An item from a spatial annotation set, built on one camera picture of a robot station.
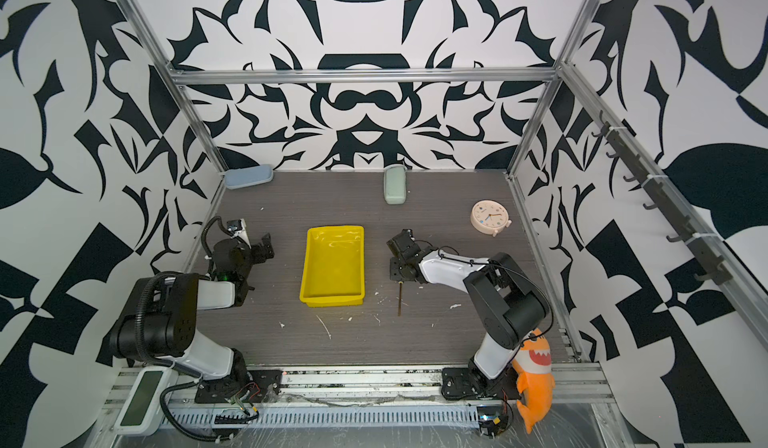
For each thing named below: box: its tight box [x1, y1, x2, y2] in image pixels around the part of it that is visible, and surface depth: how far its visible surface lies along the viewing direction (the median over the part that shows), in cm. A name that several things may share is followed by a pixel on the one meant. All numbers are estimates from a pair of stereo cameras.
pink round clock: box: [470, 200, 512, 237], surface depth 106 cm
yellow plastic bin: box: [299, 225, 366, 308], surface depth 93 cm
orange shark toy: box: [512, 328, 555, 434], surface depth 72 cm
